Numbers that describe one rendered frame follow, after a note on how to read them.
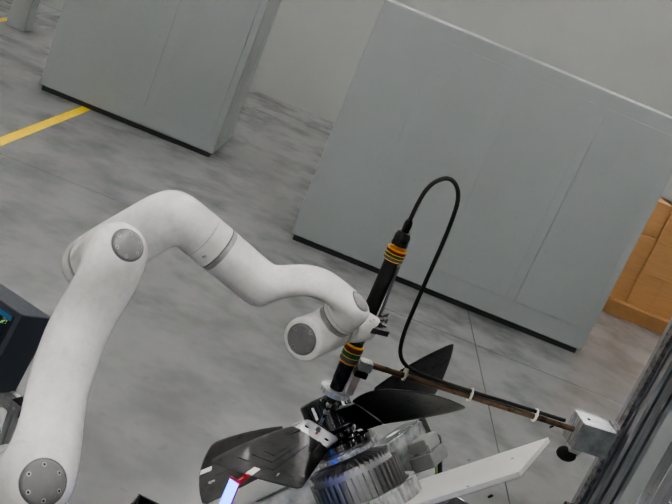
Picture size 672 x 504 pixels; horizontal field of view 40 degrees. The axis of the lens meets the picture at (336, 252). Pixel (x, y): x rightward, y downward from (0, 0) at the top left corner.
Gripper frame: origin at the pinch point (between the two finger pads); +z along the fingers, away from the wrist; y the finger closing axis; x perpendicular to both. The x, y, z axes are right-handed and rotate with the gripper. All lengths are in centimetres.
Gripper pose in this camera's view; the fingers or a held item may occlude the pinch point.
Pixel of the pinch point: (369, 312)
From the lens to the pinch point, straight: 204.6
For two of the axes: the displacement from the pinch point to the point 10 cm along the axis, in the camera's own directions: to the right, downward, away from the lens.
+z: 4.4, -1.0, 8.9
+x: 3.7, -8.9, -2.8
